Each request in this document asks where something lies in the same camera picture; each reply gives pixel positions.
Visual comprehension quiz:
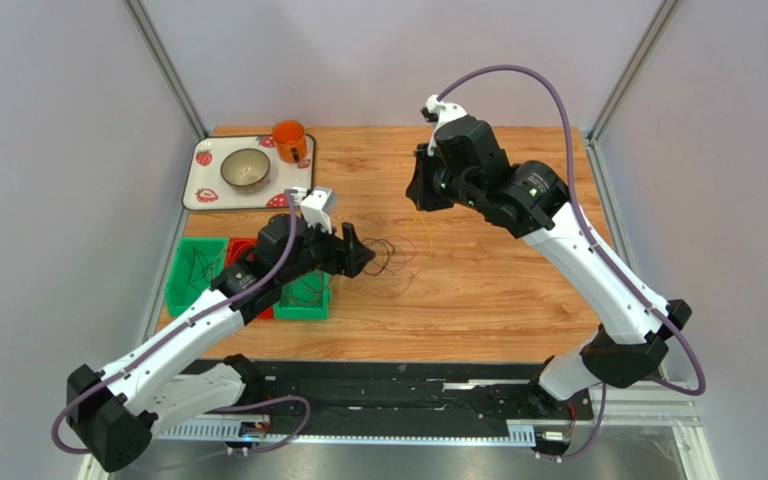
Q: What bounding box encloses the red plastic bin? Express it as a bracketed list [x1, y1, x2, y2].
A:
[224, 237, 275, 321]

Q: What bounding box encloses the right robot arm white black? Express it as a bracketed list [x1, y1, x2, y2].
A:
[406, 109, 692, 405]

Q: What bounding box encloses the right aluminium frame post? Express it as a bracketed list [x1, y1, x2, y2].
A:
[586, 0, 682, 142]

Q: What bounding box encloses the aluminium frame post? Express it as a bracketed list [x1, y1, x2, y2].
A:
[122, 0, 209, 139]
[586, 0, 682, 142]

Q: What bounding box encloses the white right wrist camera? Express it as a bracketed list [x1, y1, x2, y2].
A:
[421, 94, 468, 156]

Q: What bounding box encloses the black thin cable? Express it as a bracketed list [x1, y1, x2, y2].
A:
[360, 237, 399, 278]

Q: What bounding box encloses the right green plastic bin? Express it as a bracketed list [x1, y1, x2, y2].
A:
[273, 270, 333, 321]

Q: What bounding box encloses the yellow thin cable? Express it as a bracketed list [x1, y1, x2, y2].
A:
[407, 209, 436, 258]

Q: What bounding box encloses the slotted aluminium cable rail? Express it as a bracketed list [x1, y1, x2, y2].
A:
[158, 417, 538, 448]

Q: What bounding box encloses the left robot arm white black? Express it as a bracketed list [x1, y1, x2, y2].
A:
[51, 214, 375, 473]

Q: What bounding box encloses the beige ceramic bowl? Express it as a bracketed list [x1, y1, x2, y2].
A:
[220, 148, 272, 194]

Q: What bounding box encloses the orange mug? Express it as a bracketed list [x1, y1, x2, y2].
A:
[271, 120, 308, 164]

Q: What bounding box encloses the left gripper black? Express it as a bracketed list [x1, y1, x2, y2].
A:
[278, 215, 376, 287]

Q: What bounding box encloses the left green plastic bin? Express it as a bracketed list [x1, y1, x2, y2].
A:
[164, 237, 229, 318]

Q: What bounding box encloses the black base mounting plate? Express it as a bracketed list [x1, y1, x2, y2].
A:
[241, 360, 595, 437]

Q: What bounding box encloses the strawberry pattern white tray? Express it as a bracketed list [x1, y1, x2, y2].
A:
[182, 135, 316, 211]

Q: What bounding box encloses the green plastic bin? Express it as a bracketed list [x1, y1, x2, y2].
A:
[164, 237, 229, 318]
[273, 270, 333, 321]

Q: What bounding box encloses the brown thin cable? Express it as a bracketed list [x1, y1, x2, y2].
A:
[280, 269, 332, 309]

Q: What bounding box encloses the left aluminium frame post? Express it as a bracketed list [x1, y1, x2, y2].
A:
[122, 0, 209, 139]

